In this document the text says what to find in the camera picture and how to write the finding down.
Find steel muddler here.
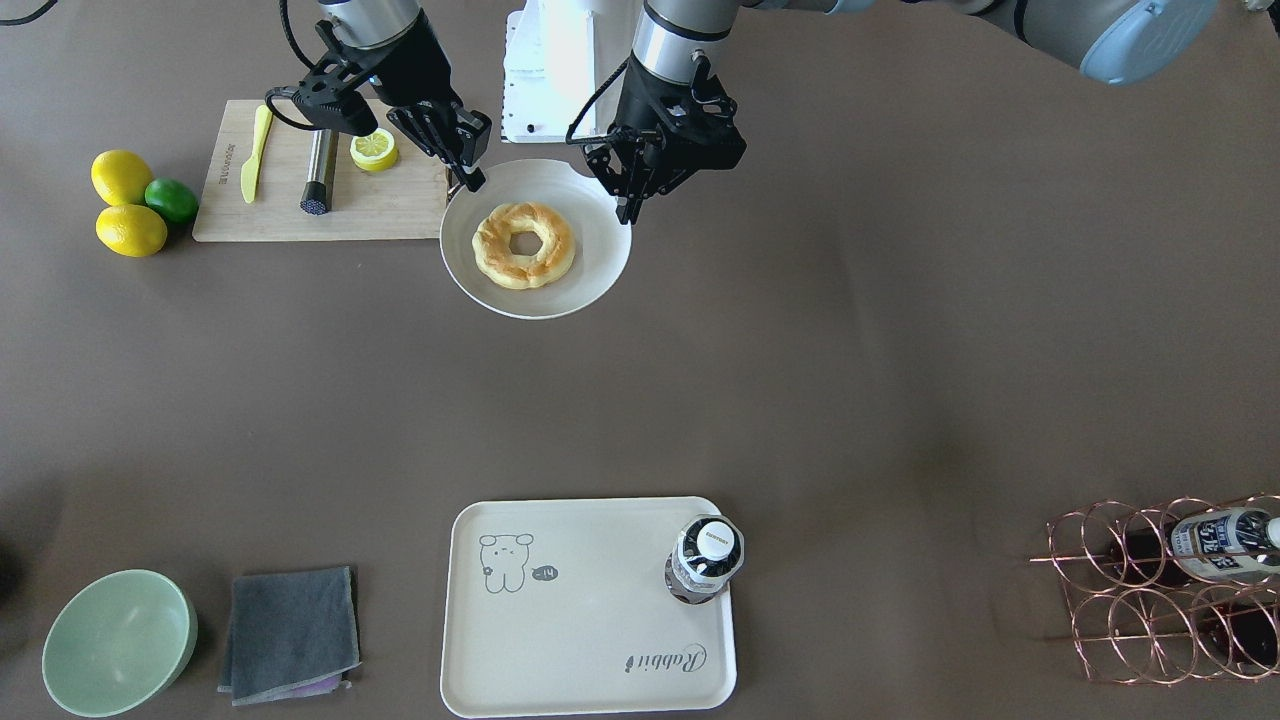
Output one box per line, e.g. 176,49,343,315
300,129,339,217

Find dark drink bottle on tray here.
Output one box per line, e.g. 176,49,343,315
664,514,745,605

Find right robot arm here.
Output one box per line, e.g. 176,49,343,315
265,1,492,192

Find dark drink bottle in rack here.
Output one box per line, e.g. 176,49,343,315
1105,507,1279,589

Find half lemon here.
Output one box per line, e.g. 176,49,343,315
349,128,399,173

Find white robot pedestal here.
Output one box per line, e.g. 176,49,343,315
500,1,698,143

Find green bowl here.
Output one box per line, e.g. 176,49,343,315
41,569,198,719

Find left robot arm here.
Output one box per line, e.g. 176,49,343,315
564,1,1219,225

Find copper wire bottle rack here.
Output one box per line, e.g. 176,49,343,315
1036,496,1277,685

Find yellow glazed donut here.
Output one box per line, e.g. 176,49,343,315
472,202,579,291

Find cream rabbit tray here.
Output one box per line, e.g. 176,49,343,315
440,496,737,717

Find grey folded cloth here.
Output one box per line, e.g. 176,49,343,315
218,565,362,706

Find green lime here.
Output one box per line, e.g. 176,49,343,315
143,177,200,225

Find yellow plastic knife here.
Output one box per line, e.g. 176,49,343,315
239,104,274,204

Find yellow lemon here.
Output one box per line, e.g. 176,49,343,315
95,204,169,258
90,149,155,206

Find wooden cutting board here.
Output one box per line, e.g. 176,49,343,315
192,99,449,243

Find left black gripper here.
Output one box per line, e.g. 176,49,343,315
582,55,748,225

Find white round plate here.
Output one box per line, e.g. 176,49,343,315
440,159,632,320

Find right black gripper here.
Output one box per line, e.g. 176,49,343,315
265,10,492,191

